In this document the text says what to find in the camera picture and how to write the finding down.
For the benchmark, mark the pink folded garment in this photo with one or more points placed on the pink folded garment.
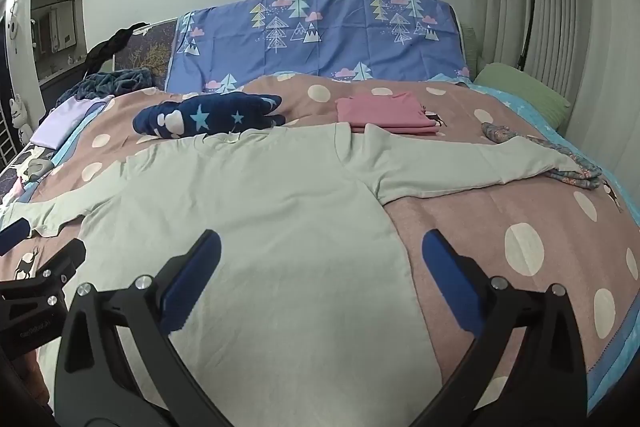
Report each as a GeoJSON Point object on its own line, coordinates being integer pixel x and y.
{"type": "Point", "coordinates": [380, 112]}

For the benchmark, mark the dark teal fleece blanket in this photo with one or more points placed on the dark teal fleece blanket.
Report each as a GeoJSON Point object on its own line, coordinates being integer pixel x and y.
{"type": "Point", "coordinates": [115, 82]}

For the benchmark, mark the blue tree print cover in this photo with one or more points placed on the blue tree print cover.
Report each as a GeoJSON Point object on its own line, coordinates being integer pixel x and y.
{"type": "Point", "coordinates": [325, 42]}

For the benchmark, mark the navy star print fleece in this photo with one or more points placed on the navy star print fleece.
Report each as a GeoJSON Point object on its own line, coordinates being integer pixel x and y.
{"type": "Point", "coordinates": [200, 114]}

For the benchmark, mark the white wall cabinet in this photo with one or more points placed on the white wall cabinet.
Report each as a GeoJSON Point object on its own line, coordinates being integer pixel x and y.
{"type": "Point", "coordinates": [55, 27]}

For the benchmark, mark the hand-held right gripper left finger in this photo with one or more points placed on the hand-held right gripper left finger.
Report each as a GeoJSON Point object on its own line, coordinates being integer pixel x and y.
{"type": "Point", "coordinates": [195, 272]}

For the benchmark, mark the pale green long-sleeve shirt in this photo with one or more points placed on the pale green long-sleeve shirt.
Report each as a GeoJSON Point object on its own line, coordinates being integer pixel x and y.
{"type": "Point", "coordinates": [280, 207]}

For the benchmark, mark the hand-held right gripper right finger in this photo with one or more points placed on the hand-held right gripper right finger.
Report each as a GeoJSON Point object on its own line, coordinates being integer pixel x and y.
{"type": "Point", "coordinates": [447, 277]}

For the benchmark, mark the green cloth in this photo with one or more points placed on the green cloth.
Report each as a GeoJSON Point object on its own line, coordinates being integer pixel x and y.
{"type": "Point", "coordinates": [525, 89]}

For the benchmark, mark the lavender cloth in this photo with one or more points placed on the lavender cloth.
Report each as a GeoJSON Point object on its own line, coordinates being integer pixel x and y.
{"type": "Point", "coordinates": [65, 117]}

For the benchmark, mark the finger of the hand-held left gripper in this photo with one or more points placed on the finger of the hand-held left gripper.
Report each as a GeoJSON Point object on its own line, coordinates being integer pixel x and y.
{"type": "Point", "coordinates": [15, 233]}
{"type": "Point", "coordinates": [55, 267]}

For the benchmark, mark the black cloth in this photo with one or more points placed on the black cloth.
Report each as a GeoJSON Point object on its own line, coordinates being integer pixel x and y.
{"type": "Point", "coordinates": [107, 47]}

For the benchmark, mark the dark gold-print headboard panel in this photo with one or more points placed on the dark gold-print headboard panel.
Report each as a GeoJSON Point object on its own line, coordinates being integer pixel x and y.
{"type": "Point", "coordinates": [150, 52]}

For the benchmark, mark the white cat figurine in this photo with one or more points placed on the white cat figurine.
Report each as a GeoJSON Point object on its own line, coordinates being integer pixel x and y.
{"type": "Point", "coordinates": [17, 112]}

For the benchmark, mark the floral patterned small garment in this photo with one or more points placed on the floral patterned small garment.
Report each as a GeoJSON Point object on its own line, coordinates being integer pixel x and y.
{"type": "Point", "coordinates": [575, 177]}

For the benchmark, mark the pink polka dot blanket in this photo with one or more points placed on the pink polka dot blanket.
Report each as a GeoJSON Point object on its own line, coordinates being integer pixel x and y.
{"type": "Point", "coordinates": [500, 217]}

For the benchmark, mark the white pleated curtain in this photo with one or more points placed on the white pleated curtain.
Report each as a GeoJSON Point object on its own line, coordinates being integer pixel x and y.
{"type": "Point", "coordinates": [575, 7]}

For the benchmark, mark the animal print bedsheet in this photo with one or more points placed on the animal print bedsheet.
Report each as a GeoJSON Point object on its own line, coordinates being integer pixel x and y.
{"type": "Point", "coordinates": [30, 162]}

